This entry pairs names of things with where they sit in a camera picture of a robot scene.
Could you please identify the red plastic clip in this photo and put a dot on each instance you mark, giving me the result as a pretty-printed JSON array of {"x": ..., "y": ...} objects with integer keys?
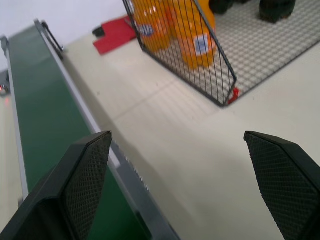
[{"x": 234, "y": 96}]

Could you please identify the dark round object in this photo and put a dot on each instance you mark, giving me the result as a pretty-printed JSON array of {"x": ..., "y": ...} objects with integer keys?
[
  {"x": 222, "y": 6},
  {"x": 275, "y": 10}
]

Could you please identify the red cloth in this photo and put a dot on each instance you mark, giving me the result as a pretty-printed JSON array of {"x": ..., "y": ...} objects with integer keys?
[{"x": 115, "y": 35}]

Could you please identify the green conveyor belt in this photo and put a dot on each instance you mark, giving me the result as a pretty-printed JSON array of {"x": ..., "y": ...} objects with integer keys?
[{"x": 50, "y": 112}]

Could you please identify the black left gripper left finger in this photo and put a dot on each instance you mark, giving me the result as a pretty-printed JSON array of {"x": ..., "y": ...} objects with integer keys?
[{"x": 75, "y": 190}]

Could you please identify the orange soda bottle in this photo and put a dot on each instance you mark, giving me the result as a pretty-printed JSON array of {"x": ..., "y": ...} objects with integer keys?
[
  {"x": 152, "y": 27},
  {"x": 197, "y": 37}
]

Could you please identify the small black object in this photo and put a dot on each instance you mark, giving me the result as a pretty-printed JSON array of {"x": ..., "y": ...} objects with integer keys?
[{"x": 98, "y": 31}]

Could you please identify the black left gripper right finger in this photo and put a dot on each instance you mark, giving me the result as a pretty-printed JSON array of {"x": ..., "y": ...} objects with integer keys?
[{"x": 287, "y": 185}]

